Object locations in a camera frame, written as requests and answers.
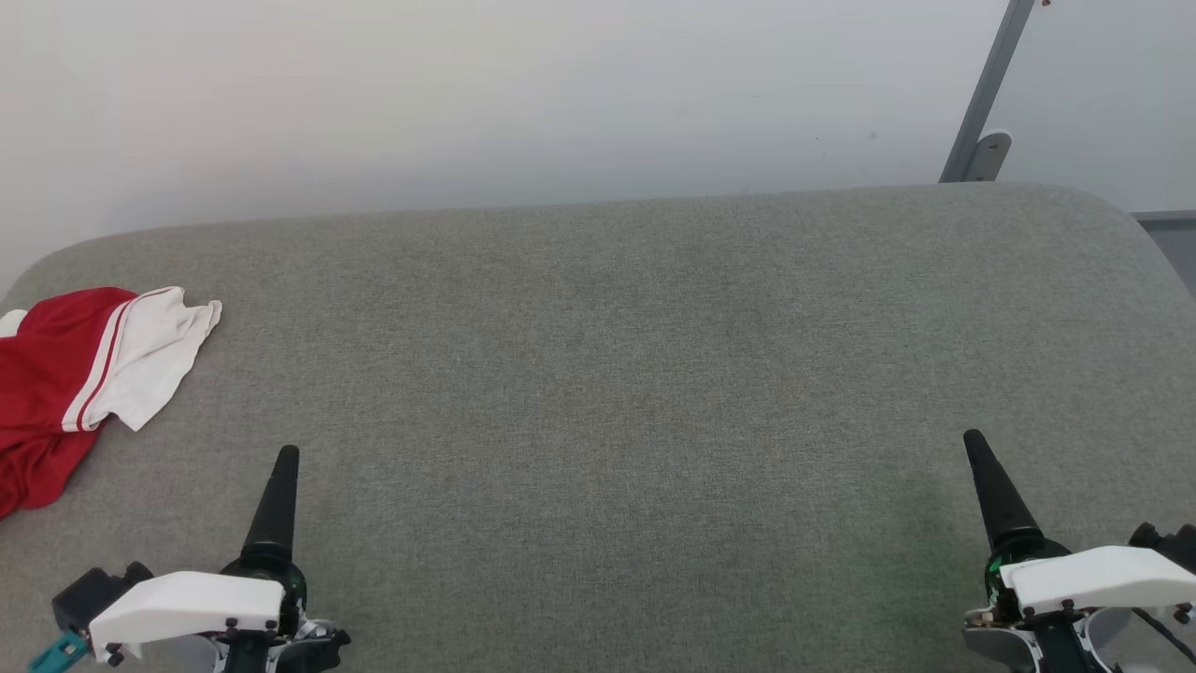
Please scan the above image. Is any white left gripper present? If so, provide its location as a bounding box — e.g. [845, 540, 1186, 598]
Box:
[88, 446, 352, 673]

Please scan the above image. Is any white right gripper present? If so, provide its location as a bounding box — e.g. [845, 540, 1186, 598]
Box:
[962, 430, 1196, 673]

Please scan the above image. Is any red and white garment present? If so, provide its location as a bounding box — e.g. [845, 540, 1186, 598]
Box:
[0, 286, 223, 520]

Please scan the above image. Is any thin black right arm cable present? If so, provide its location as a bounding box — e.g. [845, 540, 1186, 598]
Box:
[1129, 608, 1196, 657]

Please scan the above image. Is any teal left camera connector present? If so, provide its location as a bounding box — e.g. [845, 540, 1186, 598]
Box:
[26, 630, 91, 673]

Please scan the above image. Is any grey metal post bracket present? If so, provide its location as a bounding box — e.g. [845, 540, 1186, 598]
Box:
[962, 131, 1014, 184]

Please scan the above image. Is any grey metal post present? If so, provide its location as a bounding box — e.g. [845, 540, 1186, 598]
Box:
[938, 0, 1038, 184]

